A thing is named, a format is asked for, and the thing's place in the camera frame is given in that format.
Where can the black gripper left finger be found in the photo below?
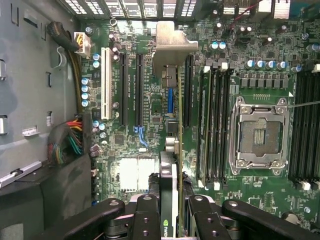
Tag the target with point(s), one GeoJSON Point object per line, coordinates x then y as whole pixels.
{"type": "Point", "coordinates": [146, 220]}

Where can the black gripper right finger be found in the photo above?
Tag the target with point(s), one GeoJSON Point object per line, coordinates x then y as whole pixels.
{"type": "Point", "coordinates": [207, 222]}

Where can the black RAM slot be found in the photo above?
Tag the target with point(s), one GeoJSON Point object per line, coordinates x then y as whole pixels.
{"type": "Point", "coordinates": [201, 183]}
{"type": "Point", "coordinates": [318, 130]}
{"type": "Point", "coordinates": [214, 125]}
{"type": "Point", "coordinates": [222, 125]}
{"type": "Point", "coordinates": [312, 130]}
{"type": "Point", "coordinates": [303, 130]}
{"type": "Point", "coordinates": [228, 82]}
{"type": "Point", "coordinates": [296, 125]}

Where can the silver chipset heatsink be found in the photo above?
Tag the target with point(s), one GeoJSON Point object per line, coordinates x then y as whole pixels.
{"type": "Point", "coordinates": [132, 172]}

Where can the green motherboard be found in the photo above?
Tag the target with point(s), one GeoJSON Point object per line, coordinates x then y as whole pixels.
{"type": "Point", "coordinates": [250, 192]}

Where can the blue board connector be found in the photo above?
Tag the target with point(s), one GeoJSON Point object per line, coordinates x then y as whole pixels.
{"type": "Point", "coordinates": [141, 140]}

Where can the silver coin battery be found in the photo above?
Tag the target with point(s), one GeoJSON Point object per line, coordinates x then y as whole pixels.
{"type": "Point", "coordinates": [291, 218]}

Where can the silver CPU socket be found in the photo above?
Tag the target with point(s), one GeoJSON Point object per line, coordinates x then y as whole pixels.
{"type": "Point", "coordinates": [260, 135]}

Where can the black plastic shroud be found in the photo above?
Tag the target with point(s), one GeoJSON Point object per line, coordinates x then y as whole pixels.
{"type": "Point", "coordinates": [37, 205]}

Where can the blue expansion slot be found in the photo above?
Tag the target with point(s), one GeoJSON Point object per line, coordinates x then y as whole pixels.
{"type": "Point", "coordinates": [170, 100]}

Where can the black expansion slot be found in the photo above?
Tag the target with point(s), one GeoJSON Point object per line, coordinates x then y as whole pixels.
{"type": "Point", "coordinates": [123, 90]}
{"type": "Point", "coordinates": [188, 95]}
{"type": "Point", "coordinates": [140, 90]}

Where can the white expansion slot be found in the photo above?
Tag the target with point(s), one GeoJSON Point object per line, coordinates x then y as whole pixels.
{"type": "Point", "coordinates": [106, 82]}

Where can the thin socket locking lever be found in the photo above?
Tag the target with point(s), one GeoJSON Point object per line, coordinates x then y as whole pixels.
{"type": "Point", "coordinates": [305, 104]}

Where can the open grey PC case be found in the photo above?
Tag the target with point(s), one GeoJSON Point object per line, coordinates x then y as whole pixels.
{"type": "Point", "coordinates": [82, 7]}

